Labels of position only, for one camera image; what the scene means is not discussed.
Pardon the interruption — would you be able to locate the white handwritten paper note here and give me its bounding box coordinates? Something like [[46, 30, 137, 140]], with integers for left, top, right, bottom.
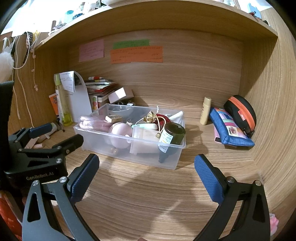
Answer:
[[60, 71, 76, 93]]

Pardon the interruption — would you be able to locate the red handled tool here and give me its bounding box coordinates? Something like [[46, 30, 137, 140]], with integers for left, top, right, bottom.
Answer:
[[157, 113, 171, 127]]

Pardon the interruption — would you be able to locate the orange sticky note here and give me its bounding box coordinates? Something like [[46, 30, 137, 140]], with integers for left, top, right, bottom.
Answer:
[[110, 46, 163, 65]]

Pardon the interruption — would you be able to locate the white fluffy pompom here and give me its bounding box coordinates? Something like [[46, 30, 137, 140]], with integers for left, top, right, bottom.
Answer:
[[0, 52, 14, 82]]

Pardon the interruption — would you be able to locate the pink sticky note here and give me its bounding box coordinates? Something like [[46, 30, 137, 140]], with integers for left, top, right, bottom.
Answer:
[[79, 39, 105, 62]]

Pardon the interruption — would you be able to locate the pink notebook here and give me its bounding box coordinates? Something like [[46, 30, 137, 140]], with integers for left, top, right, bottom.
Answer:
[[214, 130, 226, 144]]

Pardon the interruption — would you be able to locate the pink paw toy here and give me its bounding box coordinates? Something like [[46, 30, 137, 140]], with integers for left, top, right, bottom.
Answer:
[[269, 213, 280, 237]]

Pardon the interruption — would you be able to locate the cream lotion tube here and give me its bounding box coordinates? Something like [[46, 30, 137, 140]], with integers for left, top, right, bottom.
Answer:
[[200, 96, 212, 126]]

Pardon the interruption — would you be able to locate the pink drawstring pouch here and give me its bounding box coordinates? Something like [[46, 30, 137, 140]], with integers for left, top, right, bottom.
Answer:
[[79, 115, 116, 133]]

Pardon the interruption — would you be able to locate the clear bowl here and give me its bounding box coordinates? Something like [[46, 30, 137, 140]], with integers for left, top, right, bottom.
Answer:
[[107, 105, 134, 118]]

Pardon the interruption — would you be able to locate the white cord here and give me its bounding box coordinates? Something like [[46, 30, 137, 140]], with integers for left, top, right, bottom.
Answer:
[[2, 35, 37, 127]]

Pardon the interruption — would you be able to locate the black headband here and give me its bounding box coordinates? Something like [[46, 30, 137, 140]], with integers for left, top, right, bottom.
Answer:
[[23, 31, 32, 63]]

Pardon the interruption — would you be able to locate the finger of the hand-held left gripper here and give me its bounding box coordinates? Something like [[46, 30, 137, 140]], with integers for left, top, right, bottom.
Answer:
[[18, 134, 84, 164], [8, 123, 55, 151]]

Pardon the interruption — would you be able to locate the dark green bottle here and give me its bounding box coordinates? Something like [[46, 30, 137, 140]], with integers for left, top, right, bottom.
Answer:
[[158, 122, 186, 163]]

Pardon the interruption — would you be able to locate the white paper packet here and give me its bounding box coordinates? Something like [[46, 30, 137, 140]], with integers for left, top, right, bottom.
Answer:
[[24, 136, 50, 150]]

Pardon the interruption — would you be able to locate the gold bell ornament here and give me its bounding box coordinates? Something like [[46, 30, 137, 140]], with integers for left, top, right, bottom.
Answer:
[[142, 111, 171, 137]]

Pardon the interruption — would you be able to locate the clear plastic storage box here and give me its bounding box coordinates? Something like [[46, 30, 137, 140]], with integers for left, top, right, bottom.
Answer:
[[73, 103, 186, 170]]

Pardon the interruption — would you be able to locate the white file stand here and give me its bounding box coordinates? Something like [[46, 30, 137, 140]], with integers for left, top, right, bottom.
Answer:
[[60, 71, 93, 122]]

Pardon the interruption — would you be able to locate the yellow-green spray bottle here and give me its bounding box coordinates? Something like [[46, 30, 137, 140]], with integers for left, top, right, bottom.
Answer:
[[54, 74, 73, 126]]

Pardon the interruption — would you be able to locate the white carton fruit print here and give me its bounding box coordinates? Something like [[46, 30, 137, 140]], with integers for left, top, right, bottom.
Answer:
[[89, 95, 109, 110]]

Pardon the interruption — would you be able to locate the wooden desk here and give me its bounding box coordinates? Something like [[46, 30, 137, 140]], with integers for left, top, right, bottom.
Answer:
[[0, 0, 296, 241]]

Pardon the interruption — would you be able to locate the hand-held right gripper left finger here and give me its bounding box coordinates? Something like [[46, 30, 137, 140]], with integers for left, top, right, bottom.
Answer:
[[22, 153, 100, 241]]

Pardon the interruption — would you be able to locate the white sock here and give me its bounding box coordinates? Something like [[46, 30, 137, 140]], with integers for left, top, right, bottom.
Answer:
[[170, 111, 185, 123]]

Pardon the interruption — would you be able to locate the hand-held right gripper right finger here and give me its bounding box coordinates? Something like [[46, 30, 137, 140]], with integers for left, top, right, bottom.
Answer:
[[194, 154, 271, 241]]

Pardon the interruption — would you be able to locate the orange tube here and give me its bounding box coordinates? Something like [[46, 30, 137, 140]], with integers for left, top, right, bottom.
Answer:
[[48, 93, 61, 116]]

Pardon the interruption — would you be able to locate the blue patchwork pouch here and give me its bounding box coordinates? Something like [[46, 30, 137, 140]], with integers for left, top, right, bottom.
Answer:
[[209, 107, 255, 147]]

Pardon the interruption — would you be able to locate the small white box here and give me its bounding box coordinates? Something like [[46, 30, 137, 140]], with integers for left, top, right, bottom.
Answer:
[[108, 87, 134, 104]]

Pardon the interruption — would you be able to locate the stack of books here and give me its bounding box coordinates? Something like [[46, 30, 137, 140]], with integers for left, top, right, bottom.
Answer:
[[84, 75, 116, 96]]

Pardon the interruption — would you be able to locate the person's left forearm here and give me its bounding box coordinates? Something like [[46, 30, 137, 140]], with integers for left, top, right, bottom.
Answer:
[[0, 192, 22, 234]]

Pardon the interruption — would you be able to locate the green white tube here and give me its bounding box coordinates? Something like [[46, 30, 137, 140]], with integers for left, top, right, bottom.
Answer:
[[47, 122, 65, 137]]

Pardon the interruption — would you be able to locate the pink round jar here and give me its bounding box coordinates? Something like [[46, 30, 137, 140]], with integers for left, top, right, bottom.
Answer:
[[109, 122, 133, 150]]

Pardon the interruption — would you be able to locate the pale pink plastic cup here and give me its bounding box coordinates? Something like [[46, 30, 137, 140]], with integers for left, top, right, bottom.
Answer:
[[129, 126, 162, 154]]

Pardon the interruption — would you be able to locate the black orange zip case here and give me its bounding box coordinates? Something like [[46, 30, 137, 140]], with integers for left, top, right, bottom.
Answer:
[[223, 95, 257, 139]]

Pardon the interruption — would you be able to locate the green sticky note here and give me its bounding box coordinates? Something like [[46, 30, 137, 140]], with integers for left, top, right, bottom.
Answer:
[[112, 40, 150, 49]]

